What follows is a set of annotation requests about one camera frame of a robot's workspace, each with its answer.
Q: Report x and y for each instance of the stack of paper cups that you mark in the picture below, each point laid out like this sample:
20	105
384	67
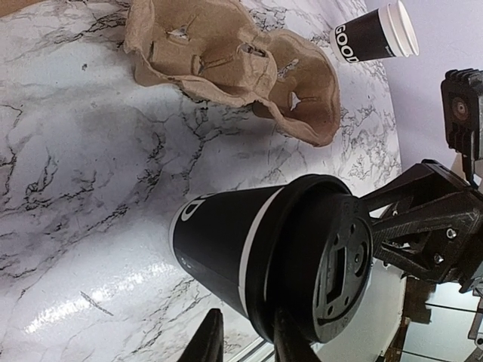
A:
386	32

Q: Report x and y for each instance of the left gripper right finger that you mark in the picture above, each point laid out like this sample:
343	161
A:
289	344

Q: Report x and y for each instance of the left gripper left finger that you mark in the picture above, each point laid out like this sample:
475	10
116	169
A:
206	345

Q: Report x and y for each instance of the brown pulp cup carrier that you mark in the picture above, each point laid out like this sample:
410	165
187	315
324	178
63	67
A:
213	50

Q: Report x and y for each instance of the black plastic cup lid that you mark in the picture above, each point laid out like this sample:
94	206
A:
311	257

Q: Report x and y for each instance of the black paper coffee cup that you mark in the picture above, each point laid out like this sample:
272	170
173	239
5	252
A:
211	238

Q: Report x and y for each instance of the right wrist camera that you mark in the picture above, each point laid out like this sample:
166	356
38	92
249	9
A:
461	93

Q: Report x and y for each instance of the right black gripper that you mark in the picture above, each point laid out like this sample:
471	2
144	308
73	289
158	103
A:
437	235

